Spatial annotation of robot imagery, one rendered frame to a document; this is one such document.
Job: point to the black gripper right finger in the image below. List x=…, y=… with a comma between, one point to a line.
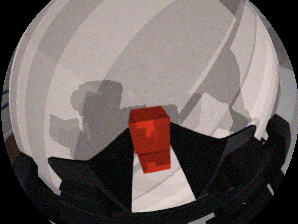
x=201, y=156

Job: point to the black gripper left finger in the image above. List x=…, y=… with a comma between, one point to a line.
x=110, y=170

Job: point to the red cube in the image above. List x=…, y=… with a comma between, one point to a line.
x=155, y=161
x=149, y=128

